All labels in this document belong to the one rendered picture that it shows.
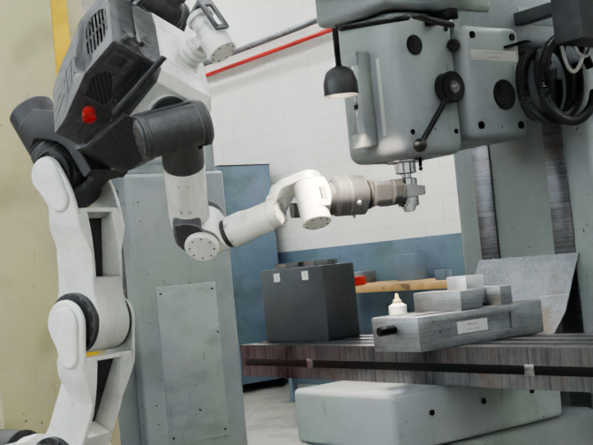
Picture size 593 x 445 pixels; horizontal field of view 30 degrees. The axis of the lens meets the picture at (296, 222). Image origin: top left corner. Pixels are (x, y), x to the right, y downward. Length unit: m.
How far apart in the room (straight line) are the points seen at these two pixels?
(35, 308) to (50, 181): 1.31
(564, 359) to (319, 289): 0.85
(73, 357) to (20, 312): 1.29
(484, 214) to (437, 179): 5.68
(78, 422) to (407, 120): 1.03
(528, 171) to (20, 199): 1.85
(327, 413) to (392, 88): 0.71
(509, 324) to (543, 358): 0.28
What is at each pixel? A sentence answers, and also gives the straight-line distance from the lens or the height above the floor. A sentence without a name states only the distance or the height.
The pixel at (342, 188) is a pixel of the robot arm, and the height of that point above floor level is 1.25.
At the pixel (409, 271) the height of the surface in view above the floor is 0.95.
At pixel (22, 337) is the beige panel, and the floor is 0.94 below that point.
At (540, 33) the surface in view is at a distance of 2.74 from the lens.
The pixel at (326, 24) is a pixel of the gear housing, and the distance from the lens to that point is 2.54.
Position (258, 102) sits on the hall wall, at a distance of 10.37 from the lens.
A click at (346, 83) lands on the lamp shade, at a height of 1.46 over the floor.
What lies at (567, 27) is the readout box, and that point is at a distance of 2.46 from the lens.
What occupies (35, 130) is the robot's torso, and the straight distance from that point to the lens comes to 2.69.
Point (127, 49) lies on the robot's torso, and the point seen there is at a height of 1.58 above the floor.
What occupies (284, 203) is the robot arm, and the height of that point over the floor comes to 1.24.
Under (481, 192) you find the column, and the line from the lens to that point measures 2.85.
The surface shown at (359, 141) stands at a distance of 2.43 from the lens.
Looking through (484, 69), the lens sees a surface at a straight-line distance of 2.56.
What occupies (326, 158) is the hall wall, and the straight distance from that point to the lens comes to 9.55.
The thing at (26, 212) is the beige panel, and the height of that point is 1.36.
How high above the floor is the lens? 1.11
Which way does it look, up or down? 2 degrees up
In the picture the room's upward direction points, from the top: 6 degrees counter-clockwise
